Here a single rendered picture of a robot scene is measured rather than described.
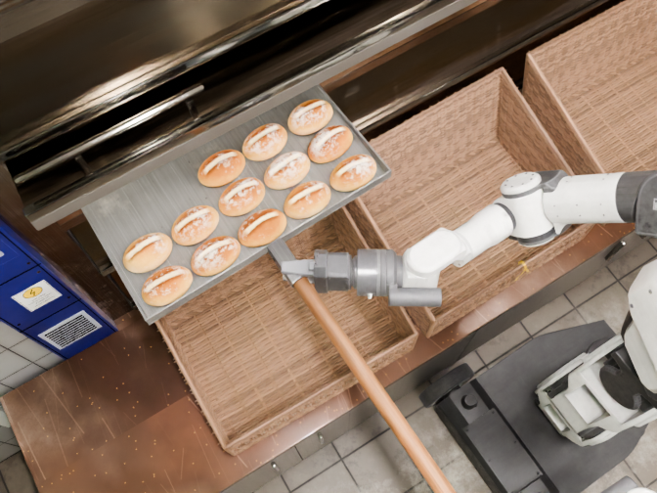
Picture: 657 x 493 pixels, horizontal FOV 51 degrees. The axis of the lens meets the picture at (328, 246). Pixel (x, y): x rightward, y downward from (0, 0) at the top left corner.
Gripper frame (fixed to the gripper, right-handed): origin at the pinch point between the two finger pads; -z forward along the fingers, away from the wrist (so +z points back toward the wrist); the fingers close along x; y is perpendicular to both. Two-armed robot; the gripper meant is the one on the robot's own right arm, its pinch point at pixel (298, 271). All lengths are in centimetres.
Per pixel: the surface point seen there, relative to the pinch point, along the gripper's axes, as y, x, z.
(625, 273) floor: -45, -120, 112
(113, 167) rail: -8.5, 24.0, -28.6
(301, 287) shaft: 3.5, 1.4, 0.8
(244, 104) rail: -20.9, 23.7, -8.3
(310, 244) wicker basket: -30, -58, -1
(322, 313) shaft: 8.5, 1.5, 4.7
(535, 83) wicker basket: -72, -41, 61
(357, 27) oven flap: -39.0, 21.2, 10.4
